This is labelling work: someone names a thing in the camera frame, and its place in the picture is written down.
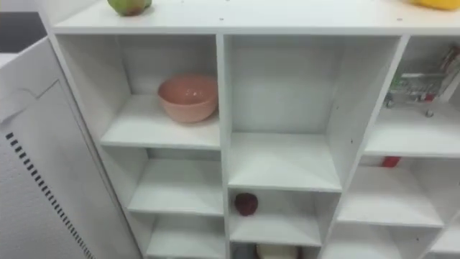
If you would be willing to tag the pink bowl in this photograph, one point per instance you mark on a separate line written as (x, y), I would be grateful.
(188, 98)

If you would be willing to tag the small metal shopping cart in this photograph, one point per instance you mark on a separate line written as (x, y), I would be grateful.
(420, 86)

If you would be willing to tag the yellow soft toy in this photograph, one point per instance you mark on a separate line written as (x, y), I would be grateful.
(436, 3)

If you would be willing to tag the white cubby shelf unit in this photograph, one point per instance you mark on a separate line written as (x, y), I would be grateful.
(280, 162)

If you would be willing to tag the green pear soft toy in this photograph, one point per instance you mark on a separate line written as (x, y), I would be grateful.
(127, 6)

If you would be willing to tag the cream object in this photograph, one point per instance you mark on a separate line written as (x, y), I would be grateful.
(276, 252)

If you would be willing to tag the dark red soft toy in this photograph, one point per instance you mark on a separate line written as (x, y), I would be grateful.
(246, 204)

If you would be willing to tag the red object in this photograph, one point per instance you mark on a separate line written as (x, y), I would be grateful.
(390, 161)

